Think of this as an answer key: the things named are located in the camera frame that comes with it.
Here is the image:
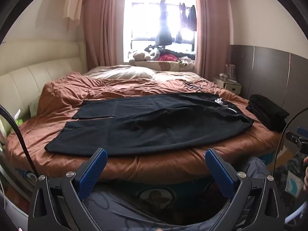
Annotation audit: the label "cream padded headboard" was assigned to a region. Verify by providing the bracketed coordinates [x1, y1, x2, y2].
[0, 41, 87, 126]

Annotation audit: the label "cartoon printed bed skirt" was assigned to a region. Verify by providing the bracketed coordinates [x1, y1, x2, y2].
[5, 147, 275, 211]

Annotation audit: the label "dark wardrobe panels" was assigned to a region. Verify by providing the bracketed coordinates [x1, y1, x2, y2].
[229, 44, 308, 135]

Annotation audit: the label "person's grey patterned clothing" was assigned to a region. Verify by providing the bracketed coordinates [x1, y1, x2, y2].
[79, 157, 273, 231]

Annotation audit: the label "black drawstring sweatpants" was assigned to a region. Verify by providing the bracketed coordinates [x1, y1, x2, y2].
[45, 93, 255, 156]

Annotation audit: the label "stack of folded black clothes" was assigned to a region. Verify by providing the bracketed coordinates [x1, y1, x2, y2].
[245, 94, 290, 133]

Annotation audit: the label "white nightstand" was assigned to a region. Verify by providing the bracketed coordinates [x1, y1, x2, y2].
[212, 76, 241, 95]

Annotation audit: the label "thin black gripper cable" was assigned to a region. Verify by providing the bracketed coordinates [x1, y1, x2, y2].
[271, 108, 308, 175]

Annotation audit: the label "printed window seat cushion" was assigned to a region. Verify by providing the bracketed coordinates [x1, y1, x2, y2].
[129, 60, 196, 72]

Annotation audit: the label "black braided cable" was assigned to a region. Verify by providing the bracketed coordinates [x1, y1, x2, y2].
[0, 105, 39, 177]

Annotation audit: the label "black cloth pile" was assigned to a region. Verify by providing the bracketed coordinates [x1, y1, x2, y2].
[144, 45, 196, 59]

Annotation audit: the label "beige plush toy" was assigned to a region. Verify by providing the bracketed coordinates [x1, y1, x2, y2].
[127, 49, 161, 62]

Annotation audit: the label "brown blanket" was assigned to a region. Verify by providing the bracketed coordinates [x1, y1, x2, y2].
[5, 72, 287, 184]

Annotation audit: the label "light blue packet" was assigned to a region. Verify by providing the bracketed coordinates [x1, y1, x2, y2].
[287, 172, 305, 195]

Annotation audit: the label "red cloth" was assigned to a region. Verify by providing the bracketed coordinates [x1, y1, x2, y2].
[157, 54, 177, 62]

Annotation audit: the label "window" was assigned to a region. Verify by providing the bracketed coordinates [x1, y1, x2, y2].
[124, 0, 198, 63]

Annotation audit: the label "black cord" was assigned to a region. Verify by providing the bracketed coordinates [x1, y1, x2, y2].
[183, 80, 208, 90]

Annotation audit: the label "short dark hanging garments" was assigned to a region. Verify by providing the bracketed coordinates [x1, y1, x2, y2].
[175, 2, 198, 43]

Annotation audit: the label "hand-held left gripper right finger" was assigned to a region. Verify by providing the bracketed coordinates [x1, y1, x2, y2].
[205, 148, 283, 231]

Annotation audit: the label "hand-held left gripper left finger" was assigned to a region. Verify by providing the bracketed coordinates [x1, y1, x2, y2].
[28, 148, 108, 231]

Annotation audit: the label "person's right hand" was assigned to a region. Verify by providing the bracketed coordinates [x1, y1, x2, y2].
[303, 156, 308, 191]

